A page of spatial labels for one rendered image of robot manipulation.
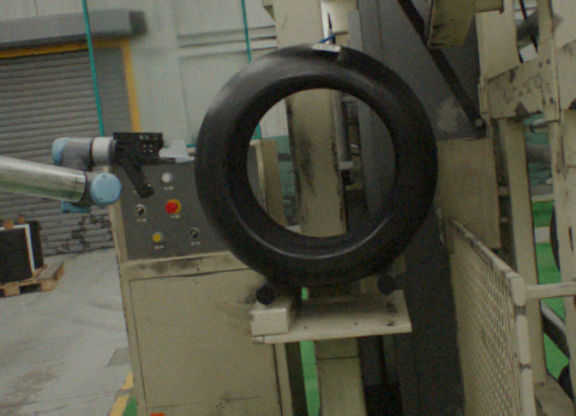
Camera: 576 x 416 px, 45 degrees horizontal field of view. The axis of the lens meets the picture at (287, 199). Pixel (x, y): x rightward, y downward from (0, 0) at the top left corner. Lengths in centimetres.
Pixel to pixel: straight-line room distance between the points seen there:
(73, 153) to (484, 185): 106
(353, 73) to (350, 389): 93
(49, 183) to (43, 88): 943
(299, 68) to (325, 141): 40
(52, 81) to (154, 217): 866
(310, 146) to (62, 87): 919
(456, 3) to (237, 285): 119
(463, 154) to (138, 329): 126
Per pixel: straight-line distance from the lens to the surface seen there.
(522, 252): 193
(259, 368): 241
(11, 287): 786
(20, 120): 1109
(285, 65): 158
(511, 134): 190
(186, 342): 244
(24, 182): 160
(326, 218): 194
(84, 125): 1085
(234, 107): 159
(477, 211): 188
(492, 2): 179
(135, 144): 173
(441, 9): 167
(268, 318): 162
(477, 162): 187
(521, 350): 112
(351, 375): 204
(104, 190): 165
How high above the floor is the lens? 124
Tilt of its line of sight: 4 degrees down
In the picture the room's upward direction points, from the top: 7 degrees counter-clockwise
